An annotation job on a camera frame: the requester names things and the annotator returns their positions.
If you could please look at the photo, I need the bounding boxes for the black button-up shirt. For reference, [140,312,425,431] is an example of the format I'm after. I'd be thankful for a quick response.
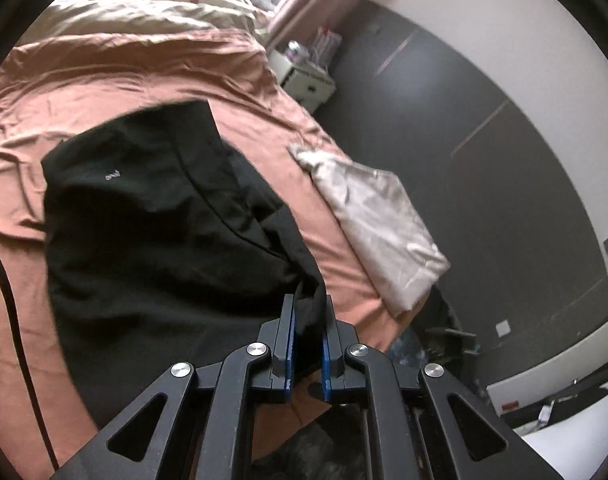
[42,101,326,426]

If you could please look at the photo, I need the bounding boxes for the cream folded sheet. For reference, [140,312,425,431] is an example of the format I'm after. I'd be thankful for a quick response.
[289,144,450,318]

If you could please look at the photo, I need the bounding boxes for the white bedside cabinet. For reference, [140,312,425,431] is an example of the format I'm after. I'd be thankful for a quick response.
[268,51,336,114]

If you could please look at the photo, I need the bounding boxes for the brown bed blanket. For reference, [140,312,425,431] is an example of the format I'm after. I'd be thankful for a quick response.
[0,29,411,479]

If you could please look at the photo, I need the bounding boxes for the beige duvet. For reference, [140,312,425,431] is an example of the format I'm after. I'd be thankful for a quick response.
[16,0,259,46]

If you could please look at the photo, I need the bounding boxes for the black cable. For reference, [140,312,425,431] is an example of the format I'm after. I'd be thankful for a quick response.
[0,234,60,470]

